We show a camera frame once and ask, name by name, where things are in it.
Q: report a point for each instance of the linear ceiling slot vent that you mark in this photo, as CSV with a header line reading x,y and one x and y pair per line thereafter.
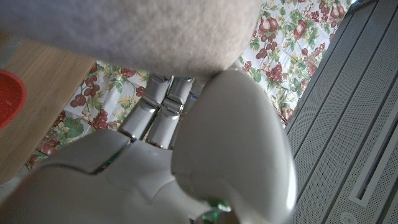
x,y
373,158

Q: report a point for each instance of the round ceiling sensor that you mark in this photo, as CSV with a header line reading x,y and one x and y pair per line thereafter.
x,y
348,218

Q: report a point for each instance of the red bowl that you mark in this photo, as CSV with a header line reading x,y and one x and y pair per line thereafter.
x,y
9,96

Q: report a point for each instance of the floral fruit print backdrop cloth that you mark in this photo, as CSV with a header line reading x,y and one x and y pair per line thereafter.
x,y
289,46

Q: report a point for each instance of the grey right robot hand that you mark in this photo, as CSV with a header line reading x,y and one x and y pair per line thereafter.
x,y
224,140

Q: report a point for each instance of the beige wool coat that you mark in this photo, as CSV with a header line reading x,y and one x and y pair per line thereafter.
x,y
140,31

